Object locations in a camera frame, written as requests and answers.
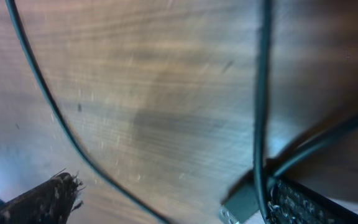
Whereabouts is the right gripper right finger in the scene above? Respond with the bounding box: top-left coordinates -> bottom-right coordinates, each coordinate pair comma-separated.
268,178 -> 358,224

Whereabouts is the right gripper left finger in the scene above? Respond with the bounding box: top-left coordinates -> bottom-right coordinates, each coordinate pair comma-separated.
0,172 -> 83,224

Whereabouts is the black USB cable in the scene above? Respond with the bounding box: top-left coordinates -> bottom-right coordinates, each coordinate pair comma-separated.
4,0 -> 358,224

